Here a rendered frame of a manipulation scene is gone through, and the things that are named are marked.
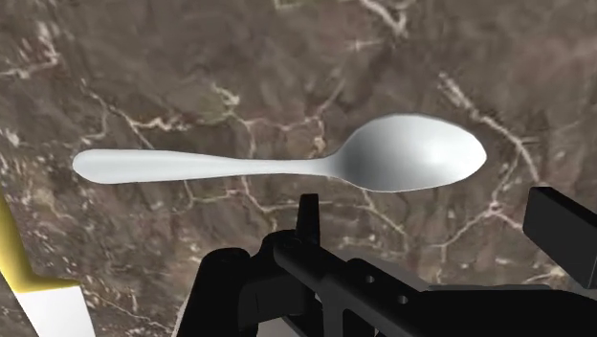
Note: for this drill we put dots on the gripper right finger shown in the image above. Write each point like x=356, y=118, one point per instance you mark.
x=564, y=233

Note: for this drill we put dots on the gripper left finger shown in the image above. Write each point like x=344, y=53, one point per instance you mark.
x=224, y=289

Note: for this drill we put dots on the silver metal spoon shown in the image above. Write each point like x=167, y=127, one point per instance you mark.
x=410, y=154

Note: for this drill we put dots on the white object with yellow edge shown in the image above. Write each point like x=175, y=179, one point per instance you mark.
x=52, y=313

